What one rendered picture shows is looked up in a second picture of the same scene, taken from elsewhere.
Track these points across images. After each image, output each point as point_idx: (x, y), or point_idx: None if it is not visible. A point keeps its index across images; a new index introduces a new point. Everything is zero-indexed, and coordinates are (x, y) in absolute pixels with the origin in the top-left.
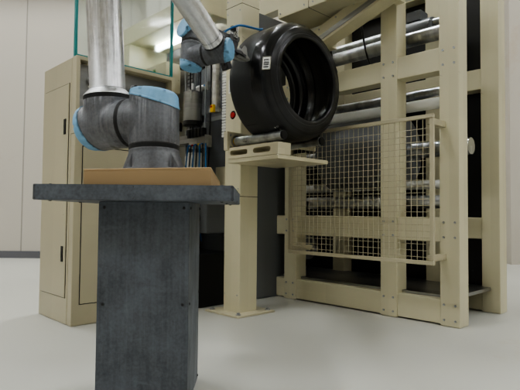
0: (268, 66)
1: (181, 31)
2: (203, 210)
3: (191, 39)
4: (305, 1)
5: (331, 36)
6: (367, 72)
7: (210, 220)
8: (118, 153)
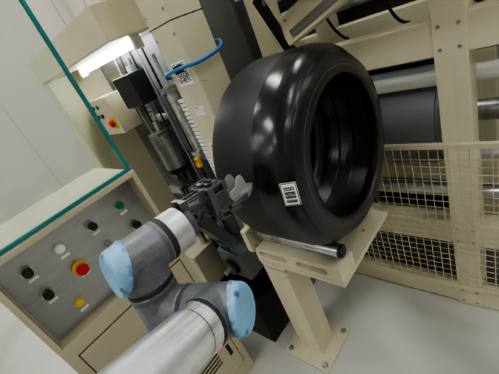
0: (296, 201)
1: (115, 289)
2: (240, 263)
3: (147, 300)
4: None
5: (337, 7)
6: (405, 41)
7: (250, 266)
8: (126, 316)
